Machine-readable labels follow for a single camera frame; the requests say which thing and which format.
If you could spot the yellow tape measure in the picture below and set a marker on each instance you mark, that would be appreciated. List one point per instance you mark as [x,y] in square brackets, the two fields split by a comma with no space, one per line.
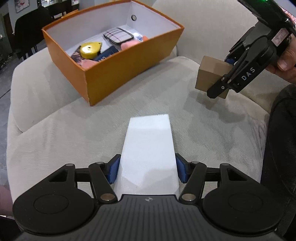
[90,50]

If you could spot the pink rounded box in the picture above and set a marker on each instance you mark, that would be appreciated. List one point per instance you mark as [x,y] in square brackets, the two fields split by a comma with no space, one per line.
[129,44]

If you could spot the small brown cardboard box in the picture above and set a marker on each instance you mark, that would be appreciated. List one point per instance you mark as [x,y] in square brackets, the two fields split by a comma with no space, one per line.
[210,71]

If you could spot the long white box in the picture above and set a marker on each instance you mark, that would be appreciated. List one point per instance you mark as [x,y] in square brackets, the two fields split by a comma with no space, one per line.
[148,164]

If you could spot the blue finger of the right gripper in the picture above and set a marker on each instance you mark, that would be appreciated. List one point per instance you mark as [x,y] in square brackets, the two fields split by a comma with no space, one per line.
[237,50]
[233,76]

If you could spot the plaid glasses case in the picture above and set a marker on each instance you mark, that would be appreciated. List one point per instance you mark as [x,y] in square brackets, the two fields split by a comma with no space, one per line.
[117,36]

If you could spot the illustrated card box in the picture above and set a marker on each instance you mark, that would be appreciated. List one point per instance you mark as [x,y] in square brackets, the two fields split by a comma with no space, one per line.
[76,56]

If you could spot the white blue-print tube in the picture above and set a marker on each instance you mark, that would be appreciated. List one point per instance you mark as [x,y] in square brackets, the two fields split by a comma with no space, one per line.
[138,36]

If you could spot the orange pointed toy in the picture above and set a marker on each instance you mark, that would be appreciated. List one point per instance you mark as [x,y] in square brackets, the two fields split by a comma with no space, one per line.
[144,38]

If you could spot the black chair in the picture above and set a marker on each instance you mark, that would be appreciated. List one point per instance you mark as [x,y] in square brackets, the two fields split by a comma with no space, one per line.
[28,31]

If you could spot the dark shampoo bottle with label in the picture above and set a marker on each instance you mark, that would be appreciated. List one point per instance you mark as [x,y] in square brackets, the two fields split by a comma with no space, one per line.
[110,51]

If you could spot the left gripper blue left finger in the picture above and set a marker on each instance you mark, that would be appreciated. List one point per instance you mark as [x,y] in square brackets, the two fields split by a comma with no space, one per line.
[109,170]

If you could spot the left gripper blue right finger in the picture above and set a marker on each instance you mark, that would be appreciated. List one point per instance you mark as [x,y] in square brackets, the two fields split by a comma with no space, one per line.
[185,169]

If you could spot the person's right hand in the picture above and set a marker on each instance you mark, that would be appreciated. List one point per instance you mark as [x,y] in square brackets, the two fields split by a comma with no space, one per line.
[285,66]

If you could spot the orange cardboard box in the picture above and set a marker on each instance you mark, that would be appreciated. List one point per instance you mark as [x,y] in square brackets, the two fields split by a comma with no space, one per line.
[65,35]

